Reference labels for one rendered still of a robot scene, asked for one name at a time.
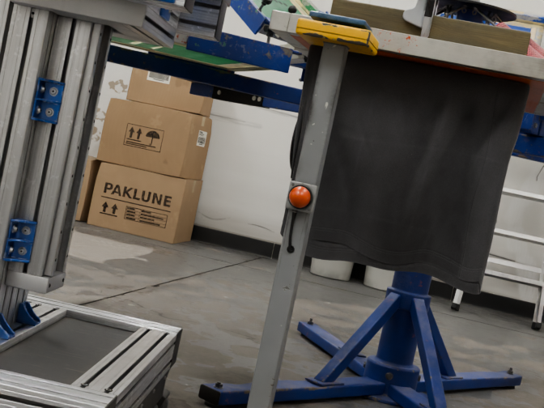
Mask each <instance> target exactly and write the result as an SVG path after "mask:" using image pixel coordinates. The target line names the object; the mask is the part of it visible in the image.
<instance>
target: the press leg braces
mask: <svg viewBox="0 0 544 408"><path fill-rule="evenodd" d="M400 300H401V296H400V295H399V294H396V293H393V292H391V293H390V294H389V295H388V296H387V297H386V298H385V299H384V301H383V302H382V303H381V304H380V305H379V306H378V307H377V308H376V310H375V311H374V312H373V313H372V314H371V315H370V317H369V318H368V319H367V320H366V321H365V322H364V323H363V324H362V325H361V326H360V327H359V328H358V329H357V330H356V331H355V333H354V334H353V335H352V336H351V337H350V338H349V340H348V341H347V342H346V343H345V344H344V345H343V346H339V347H338V348H339V349H340V350H339V351H338V352H337V353H336V354H335V355H334V357H333V358H332V359H331V360H330V361H329V362H328V363H327V364H326V365H325V366H324V367H323V368H322V369H321V371H320V372H319V373H318V374H317V375H316V376H315V377H305V380H309V381H311V382H313V383H315V384H317V385H320V386H331V385H344V383H342V382H340V381H338V380H336V379H337V378H338V377H339V376H340V375H341V373H342V372H343V371H344V370H345V369H346V367H347V366H348V365H349V364H350V363H351V362H352V360H353V359H354V358H355V357H356V356H359V357H364V358H366V355H364V354H362V353H361V352H360V351H361V350H362V349H363V348H364V347H365V346H366V345H367V344H368V343H369V342H370V340H371V339H372V338H373V337H374V336H375V335H376V333H377V332H378V331H379V330H380V329H381V328H382V326H383V325H384V324H385V323H386V322H387V321H388V319H389V318H390V317H391V316H392V315H393V314H394V313H395V312H396V311H397V310H398V308H399V304H400ZM410 315H411V319H412V322H413V326H414V333H415V337H416V341H417V345H418V349H419V356H420V360H421V364H422V369H423V377H424V381H425V385H426V390H427V398H428V403H429V404H427V403H419V405H421V406H422V407H424V408H447V404H446V400H445V395H444V387H443V383H442V380H441V378H443V379H445V380H453V379H463V377H461V376H458V375H456V373H455V371H454V369H453V366H452V363H451V360H450V358H449V356H448V352H447V350H446V348H445V345H444V342H443V339H442V337H441V335H440V331H439V329H438V326H437V324H436V320H435V318H434V316H433V313H432V311H431V308H430V306H429V310H428V312H427V310H426V306H425V303H424V300H421V299H415V298H413V299H412V302H411V307H410Z"/></svg>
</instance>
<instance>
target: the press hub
mask: <svg viewBox="0 0 544 408"><path fill-rule="evenodd" d="M449 4H451V5H453V7H452V11H454V10H456V9H458V8H460V7H462V6H467V7H466V10H467V12H466V13H465V14H464V13H462V12H461V10H459V11H457V12H455V13H454V15H456V16H457V17H456V19H459V20H465V21H470V22H474V23H482V21H483V20H484V21H486V19H485V18H484V17H483V16H482V15H480V14H479V13H478V12H477V14H476V15H472V11H473V10H474V9H473V7H477V8H478V9H479V10H480V11H481V12H482V13H483V14H484V15H485V16H487V14H488V13H487V12H488V11H491V12H492V13H491V14H490V17H492V16H493V15H492V14H497V15H498V16H499V18H500V19H501V20H502V21H503V22H512V21H515V20H516V18H517V16H516V15H515V14H514V13H513V12H511V11H508V10H506V9H504V8H501V7H498V6H493V5H491V4H486V3H483V2H480V0H440V1H439V6H438V9H437V10H439V9H440V8H441V7H443V6H445V5H447V6H449ZM431 278H432V276H430V275H427V274H421V273H416V272H405V271H394V276H393V282H392V286H391V287H387V291H386V295H385V298H386V297H387V296H388V295H389V294H390V293H391V292H393V293H396V294H399V295H400V296H401V300H400V304H399V308H398V310H397V311H396V312H395V313H394V314H393V315H392V316H391V317H390V318H389V319H388V321H387V322H386V323H385V324H384V325H383V327H382V331H381V335H380V341H379V346H378V350H377V353H376V355H370V356H368V357H367V361H366V362H364V363H363V368H365V369H364V374H363V376H367V377H369V378H371V379H373V380H377V381H379V382H382V383H385V391H384V393H383V394H382V395H372V396H360V397H365V398H367V399H370V400H373V401H375V402H380V403H384V404H387V405H391V406H399V407H402V406H400V405H399V404H397V403H396V402H395V401H394V400H393V399H391V398H390V397H388V395H387V393H388V389H389V386H390V385H396V386H401V387H408V388H412V389H413V390H416V387H417V383H418V382H420V379H421V376H420V375H419V373H420V369H419V367H417V366H416V365H414V364H413V362H414V355H415V352H416V347H417V341H416V337H415V333H414V326H413V322H412V319H411V315H410V307H411V302H412V299H413V298H415V299H421V300H424V303H425V306H426V310H427V312H428V310H429V306H430V303H431V296H430V295H428V292H429V288H430V285H431Z"/></svg>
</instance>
